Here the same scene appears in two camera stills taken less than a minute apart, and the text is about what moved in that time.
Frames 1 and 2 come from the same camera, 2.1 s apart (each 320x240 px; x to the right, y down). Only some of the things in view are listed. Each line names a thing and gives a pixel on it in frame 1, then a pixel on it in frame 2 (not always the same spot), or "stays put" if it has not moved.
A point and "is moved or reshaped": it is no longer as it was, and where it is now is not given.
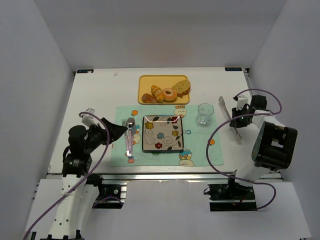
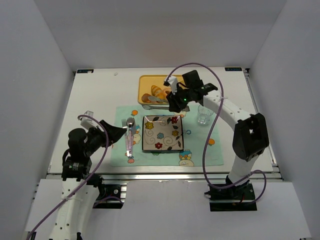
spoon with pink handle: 130,121 stays put
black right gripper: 238,120 -> 175,101
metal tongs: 221,101 is moved or reshaped
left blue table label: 85,71 stays put
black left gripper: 104,132 stays put
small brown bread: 148,98 stays put
